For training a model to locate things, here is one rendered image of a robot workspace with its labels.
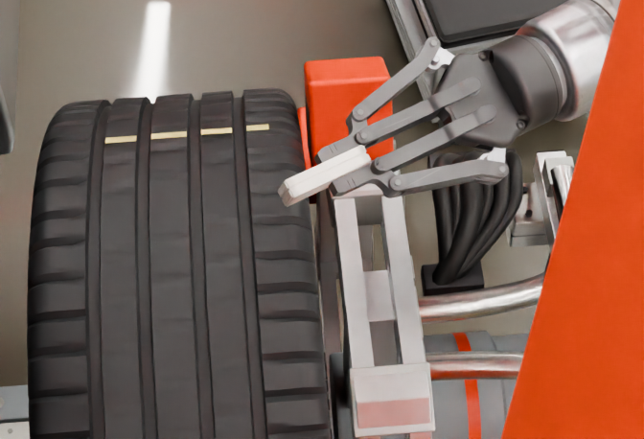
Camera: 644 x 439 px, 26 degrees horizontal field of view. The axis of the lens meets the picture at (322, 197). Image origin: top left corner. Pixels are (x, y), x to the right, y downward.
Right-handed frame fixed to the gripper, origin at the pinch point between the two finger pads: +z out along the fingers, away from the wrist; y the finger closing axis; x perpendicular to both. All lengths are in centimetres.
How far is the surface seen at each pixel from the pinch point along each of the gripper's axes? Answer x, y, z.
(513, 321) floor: -126, -18, -60
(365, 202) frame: -14.3, -1.5, -7.0
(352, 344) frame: -9.9, -12.2, 1.4
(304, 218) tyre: -8.6, -1.2, 0.4
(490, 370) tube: -18.5, -19.6, -11.4
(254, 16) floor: -156, 59, -54
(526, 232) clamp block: -30.2, -9.5, -26.4
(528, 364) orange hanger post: 64, -17, 18
